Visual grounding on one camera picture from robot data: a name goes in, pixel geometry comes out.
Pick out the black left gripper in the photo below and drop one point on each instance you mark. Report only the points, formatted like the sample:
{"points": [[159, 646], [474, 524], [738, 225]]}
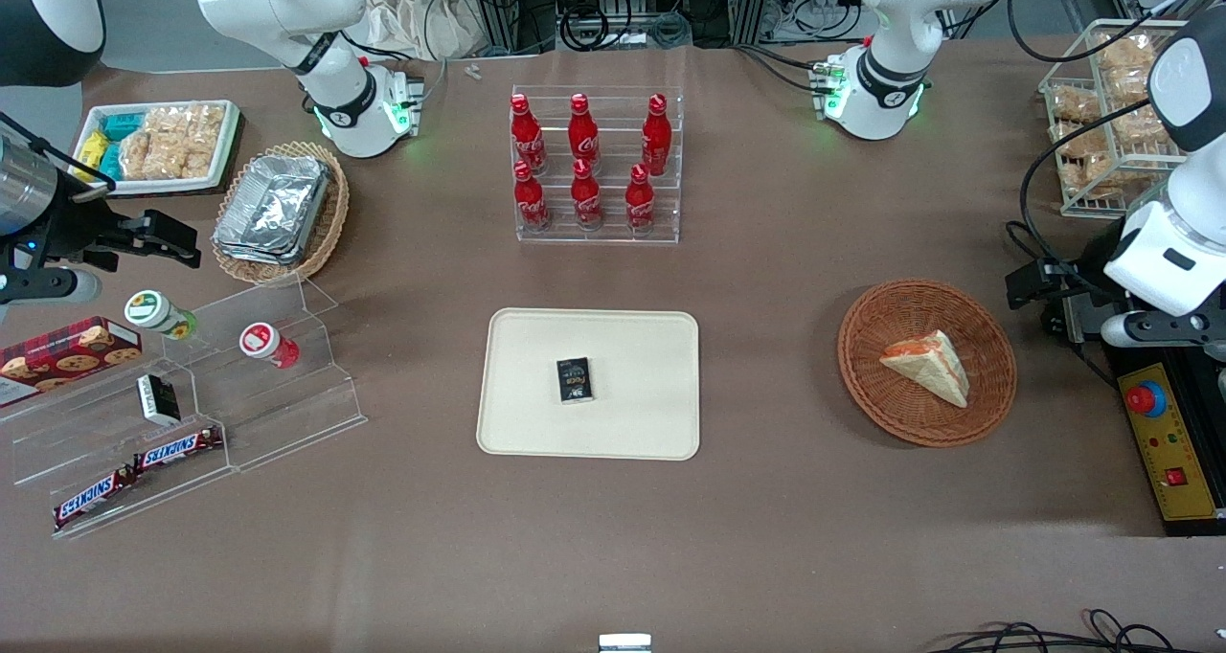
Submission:
{"points": [[1083, 277]]}

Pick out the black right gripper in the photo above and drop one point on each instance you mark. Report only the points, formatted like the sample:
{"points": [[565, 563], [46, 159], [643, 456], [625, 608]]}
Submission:
{"points": [[79, 232]]}

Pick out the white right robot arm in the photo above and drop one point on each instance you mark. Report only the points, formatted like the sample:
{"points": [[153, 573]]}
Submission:
{"points": [[335, 21]]}

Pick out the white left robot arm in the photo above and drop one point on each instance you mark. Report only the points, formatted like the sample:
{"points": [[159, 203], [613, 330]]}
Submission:
{"points": [[896, 21]]}

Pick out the white rectangular snack tray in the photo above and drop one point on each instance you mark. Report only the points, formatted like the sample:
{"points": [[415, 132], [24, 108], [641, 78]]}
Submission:
{"points": [[91, 179]]}

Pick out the wrapped triangular sandwich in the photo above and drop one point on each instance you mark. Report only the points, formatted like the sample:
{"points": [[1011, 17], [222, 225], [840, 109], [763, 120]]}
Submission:
{"points": [[934, 371]]}

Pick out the light oval wicker basket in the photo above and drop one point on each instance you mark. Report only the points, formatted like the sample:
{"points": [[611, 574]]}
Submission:
{"points": [[330, 213]]}

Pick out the brown round wicker basket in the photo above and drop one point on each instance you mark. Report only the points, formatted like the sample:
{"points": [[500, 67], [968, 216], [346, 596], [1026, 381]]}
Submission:
{"points": [[862, 394]]}

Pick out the cream rectangular tray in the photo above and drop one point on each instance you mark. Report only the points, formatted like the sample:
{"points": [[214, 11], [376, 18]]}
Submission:
{"points": [[623, 423]]}

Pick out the green sunflower lid cup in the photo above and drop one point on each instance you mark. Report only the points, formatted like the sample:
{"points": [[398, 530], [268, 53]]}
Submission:
{"points": [[158, 313]]}

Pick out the clear rice cracker pack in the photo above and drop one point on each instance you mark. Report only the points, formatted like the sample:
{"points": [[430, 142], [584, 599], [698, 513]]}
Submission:
{"points": [[163, 158], [187, 120]]}

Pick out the teal snack pack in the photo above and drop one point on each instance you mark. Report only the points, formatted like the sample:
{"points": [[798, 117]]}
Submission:
{"points": [[123, 124], [110, 162]]}

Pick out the yellow snack pack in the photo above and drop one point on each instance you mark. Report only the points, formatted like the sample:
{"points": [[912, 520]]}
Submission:
{"points": [[93, 148]]}

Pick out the clear wrapped bread pack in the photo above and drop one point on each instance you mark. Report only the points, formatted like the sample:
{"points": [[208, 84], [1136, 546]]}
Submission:
{"points": [[1073, 104], [1125, 52], [1087, 169], [1135, 122]]}

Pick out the stack of foil trays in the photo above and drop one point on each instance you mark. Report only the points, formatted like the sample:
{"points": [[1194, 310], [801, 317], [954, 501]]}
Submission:
{"points": [[273, 208]]}

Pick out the red tartan cookie box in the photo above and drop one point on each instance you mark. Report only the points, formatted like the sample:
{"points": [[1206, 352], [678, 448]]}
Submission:
{"points": [[67, 356]]}

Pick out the small black white box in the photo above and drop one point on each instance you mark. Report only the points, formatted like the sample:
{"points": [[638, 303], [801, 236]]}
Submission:
{"points": [[158, 399]]}

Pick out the red strawberry lid cup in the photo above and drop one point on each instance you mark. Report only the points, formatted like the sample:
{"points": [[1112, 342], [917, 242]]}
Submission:
{"points": [[268, 344]]}

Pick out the red emergency stop button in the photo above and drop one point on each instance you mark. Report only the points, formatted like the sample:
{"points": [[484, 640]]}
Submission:
{"points": [[1146, 399]]}

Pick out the Snickers chocolate bar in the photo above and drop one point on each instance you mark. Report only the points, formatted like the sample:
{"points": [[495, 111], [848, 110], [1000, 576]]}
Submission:
{"points": [[91, 497], [177, 449]]}

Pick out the clear acrylic stepped shelf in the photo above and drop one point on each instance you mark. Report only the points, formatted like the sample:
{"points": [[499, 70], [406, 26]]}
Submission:
{"points": [[278, 414]]}

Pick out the yellow black control box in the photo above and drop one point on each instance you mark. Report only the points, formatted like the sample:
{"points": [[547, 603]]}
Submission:
{"points": [[1173, 500]]}

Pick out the beige cloth bag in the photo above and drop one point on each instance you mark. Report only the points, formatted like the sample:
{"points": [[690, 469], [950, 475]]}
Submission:
{"points": [[412, 16]]}

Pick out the red cola bottle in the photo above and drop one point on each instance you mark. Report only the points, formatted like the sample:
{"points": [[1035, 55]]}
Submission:
{"points": [[585, 198], [527, 136], [583, 134], [530, 198], [640, 201], [657, 136]]}

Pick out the clear acrylic bottle rack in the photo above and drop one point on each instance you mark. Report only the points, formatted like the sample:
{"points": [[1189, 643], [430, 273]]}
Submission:
{"points": [[613, 236]]}

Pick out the small black box gold print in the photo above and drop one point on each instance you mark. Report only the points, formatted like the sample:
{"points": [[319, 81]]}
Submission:
{"points": [[575, 381]]}

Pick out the aluminium frame post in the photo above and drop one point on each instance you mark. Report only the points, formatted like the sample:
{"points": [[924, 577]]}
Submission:
{"points": [[493, 7], [752, 2]]}

